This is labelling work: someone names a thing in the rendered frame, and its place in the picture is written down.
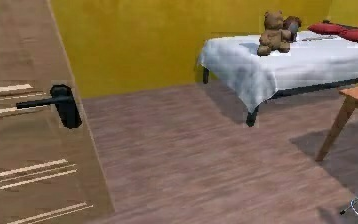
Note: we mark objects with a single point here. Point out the brown wooden room door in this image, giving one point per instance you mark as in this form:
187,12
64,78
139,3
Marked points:
27,150

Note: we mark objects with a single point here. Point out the thin grey metal stand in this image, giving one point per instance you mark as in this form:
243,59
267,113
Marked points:
355,203

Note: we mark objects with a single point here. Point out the brown teddy bear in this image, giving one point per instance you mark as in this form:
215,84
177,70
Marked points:
273,35

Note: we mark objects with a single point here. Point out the orange wooden table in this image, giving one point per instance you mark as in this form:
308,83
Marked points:
350,103

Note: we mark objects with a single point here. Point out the bed with white sheet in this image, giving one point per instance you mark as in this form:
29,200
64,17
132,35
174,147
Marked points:
287,66

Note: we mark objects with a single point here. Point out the red pillow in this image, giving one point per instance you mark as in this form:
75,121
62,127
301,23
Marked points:
343,31

